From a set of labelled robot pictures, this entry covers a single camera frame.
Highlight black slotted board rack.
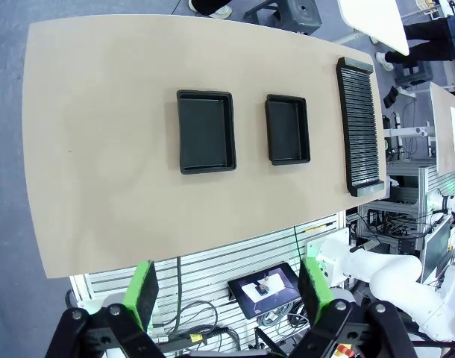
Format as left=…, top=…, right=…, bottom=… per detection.
left=335, top=56, right=385, bottom=198

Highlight white side table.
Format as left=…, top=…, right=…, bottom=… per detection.
left=336, top=0, right=411, bottom=57

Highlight black plastic ESD tray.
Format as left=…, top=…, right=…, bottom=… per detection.
left=265, top=93, right=311, bottom=166
left=176, top=88, right=238, bottom=175

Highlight background person dark trousers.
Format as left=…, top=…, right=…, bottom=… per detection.
left=375, top=14, right=455, bottom=72

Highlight thin green cable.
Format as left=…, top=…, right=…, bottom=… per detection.
left=292, top=223, right=303, bottom=262

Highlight small grey plastic stool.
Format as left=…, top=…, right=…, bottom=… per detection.
left=394, top=59, right=434, bottom=90

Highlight white slotted robot platform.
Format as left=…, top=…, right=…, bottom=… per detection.
left=69, top=210, right=350, bottom=358

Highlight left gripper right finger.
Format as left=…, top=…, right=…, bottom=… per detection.
left=286, top=257, right=418, bottom=358

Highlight thick black cable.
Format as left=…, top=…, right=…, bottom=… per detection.
left=152, top=256, right=183, bottom=336

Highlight red yellow emergency stop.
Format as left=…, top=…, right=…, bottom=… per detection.
left=333, top=343, right=356, bottom=358

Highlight black tablet screen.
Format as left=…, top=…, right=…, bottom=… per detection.
left=227, top=262, right=302, bottom=320

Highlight grey cable bundle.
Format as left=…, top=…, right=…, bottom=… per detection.
left=255, top=302, right=310, bottom=331

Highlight large grey plastic stool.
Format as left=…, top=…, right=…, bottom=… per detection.
left=243, top=0, right=323, bottom=35

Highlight wooden side table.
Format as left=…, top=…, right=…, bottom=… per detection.
left=430, top=81, right=455, bottom=176

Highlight aluminium equipment frame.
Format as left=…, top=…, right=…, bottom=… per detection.
left=356, top=158, right=455, bottom=258

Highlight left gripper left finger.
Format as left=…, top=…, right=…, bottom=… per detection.
left=44, top=260, right=169, bottom=358

